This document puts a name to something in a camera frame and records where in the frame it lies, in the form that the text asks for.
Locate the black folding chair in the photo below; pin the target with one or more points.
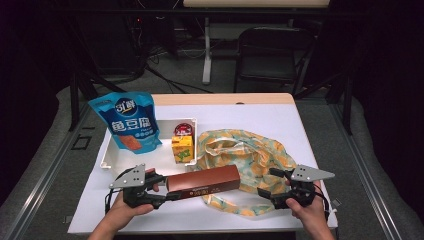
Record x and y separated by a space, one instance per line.
266 68

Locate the black metal stand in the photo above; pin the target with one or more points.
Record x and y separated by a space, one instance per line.
348 100
74 100

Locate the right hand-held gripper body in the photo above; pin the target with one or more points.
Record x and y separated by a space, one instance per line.
301 193

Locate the white table cover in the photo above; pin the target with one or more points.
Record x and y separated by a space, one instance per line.
233 116

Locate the aluminium floor rail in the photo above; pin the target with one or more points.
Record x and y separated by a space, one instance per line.
378 200
40 188

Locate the white plastic box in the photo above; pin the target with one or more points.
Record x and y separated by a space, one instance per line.
156 156

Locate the red can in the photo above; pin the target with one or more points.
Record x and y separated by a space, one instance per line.
183 129

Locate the black equipment case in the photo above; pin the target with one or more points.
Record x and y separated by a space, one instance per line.
110 43

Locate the person's right hand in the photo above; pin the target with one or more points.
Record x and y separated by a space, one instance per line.
311 215

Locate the person's left hand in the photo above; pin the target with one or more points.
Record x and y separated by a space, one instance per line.
125 213

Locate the white background table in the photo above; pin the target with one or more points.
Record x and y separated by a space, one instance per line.
207 50

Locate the lemon print fabric bag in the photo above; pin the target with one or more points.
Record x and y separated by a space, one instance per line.
246 150

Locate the dark curtain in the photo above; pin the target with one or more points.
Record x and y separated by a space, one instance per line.
390 100
20 100

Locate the blue snack pouch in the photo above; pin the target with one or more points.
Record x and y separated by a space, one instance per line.
133 120

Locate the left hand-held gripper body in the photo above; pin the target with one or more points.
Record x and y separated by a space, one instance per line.
135 196

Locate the long brown box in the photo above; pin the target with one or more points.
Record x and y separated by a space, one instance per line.
203 180

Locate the yellow drink carton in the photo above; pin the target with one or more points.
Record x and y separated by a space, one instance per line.
182 148

